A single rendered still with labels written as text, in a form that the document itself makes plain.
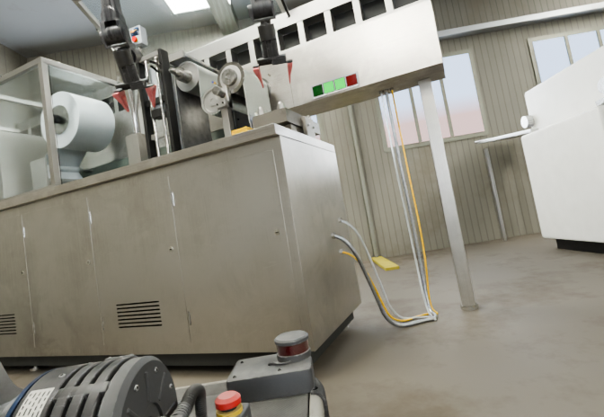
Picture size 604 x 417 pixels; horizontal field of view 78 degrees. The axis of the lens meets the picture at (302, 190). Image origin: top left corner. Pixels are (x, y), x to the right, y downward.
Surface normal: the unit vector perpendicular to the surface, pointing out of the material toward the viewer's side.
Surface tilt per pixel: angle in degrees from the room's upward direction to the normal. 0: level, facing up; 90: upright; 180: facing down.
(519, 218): 90
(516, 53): 90
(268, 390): 90
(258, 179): 90
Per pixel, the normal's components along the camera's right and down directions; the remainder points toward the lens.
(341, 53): -0.39, -0.01
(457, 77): -0.04, -0.07
